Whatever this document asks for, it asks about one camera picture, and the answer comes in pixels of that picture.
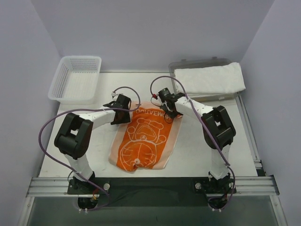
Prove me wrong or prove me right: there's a white plastic mesh basket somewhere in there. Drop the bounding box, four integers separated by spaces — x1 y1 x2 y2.
48 56 102 105

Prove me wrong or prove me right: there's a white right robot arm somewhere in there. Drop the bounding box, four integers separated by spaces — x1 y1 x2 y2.
152 88 236 180

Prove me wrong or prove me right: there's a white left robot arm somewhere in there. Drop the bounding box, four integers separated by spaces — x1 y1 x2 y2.
54 94 131 181

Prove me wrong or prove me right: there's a white towels pile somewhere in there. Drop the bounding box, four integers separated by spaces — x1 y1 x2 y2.
174 62 246 97

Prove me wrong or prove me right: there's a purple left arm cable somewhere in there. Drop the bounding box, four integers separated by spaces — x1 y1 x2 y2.
39 86 142 211

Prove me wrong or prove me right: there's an orange cloth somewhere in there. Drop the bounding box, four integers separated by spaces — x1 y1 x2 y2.
109 102 182 172

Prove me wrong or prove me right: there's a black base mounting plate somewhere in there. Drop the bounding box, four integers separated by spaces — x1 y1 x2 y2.
67 176 237 209

